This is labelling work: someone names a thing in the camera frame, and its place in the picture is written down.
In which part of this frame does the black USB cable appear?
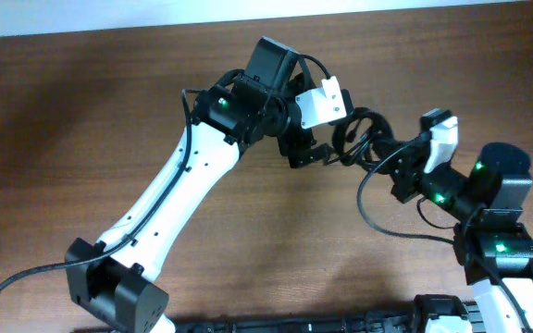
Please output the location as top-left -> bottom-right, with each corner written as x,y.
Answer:
330,106 -> 400,173

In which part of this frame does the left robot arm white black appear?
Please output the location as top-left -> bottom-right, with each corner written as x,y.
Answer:
65,37 -> 347,333

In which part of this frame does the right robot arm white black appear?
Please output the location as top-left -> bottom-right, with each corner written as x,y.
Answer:
384,134 -> 533,332

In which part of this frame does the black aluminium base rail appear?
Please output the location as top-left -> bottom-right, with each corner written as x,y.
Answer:
71,294 -> 485,333

